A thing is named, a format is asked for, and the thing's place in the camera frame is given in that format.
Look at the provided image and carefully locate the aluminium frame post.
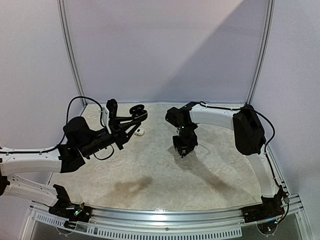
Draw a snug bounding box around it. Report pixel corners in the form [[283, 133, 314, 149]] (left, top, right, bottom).
[[57, 0, 85, 97], [246, 0, 275, 104]]

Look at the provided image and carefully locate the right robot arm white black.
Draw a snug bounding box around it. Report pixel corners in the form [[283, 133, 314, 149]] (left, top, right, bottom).
[[165, 101, 286, 218]]

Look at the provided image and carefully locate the left aluminium frame post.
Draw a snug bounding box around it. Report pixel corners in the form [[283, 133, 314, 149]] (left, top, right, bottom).
[[57, 0, 85, 97]]

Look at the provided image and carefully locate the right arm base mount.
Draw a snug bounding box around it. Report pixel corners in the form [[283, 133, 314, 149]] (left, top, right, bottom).
[[240, 186, 290, 235]]

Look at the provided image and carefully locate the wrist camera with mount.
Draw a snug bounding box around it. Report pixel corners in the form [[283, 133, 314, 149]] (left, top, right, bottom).
[[165, 107, 185, 128], [102, 98, 118, 134]]

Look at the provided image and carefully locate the right aluminium frame post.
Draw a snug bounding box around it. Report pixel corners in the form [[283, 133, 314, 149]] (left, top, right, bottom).
[[246, 0, 275, 104]]

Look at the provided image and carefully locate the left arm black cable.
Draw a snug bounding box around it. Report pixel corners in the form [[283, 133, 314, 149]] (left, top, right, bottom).
[[0, 96, 116, 161]]

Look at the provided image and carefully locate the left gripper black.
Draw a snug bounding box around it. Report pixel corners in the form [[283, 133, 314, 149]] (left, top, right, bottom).
[[80, 116, 140, 158]]

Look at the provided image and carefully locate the black earbud charging case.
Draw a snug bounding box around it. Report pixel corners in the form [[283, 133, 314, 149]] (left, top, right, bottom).
[[129, 104, 148, 122]]

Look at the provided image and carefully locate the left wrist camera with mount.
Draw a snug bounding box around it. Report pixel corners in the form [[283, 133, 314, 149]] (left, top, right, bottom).
[[102, 98, 118, 134]]

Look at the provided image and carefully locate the aluminium front rail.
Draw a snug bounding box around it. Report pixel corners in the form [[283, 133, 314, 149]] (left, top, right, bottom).
[[21, 195, 312, 240]]

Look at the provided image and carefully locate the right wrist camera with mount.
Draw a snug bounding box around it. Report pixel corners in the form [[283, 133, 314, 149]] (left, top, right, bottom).
[[165, 107, 185, 128]]

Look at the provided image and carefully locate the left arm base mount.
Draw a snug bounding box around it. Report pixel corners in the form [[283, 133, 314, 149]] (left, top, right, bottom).
[[48, 184, 93, 223]]

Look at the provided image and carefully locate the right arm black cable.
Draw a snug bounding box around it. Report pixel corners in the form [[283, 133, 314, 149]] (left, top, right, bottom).
[[198, 101, 291, 216]]

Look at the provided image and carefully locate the white earbud charging case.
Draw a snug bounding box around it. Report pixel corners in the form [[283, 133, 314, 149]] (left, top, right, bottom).
[[134, 128, 145, 137]]

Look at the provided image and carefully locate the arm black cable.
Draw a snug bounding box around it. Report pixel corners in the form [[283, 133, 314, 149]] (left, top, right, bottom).
[[0, 96, 116, 161], [198, 101, 291, 216]]

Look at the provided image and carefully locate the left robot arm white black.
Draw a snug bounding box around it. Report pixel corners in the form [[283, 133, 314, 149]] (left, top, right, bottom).
[[0, 114, 147, 217]]

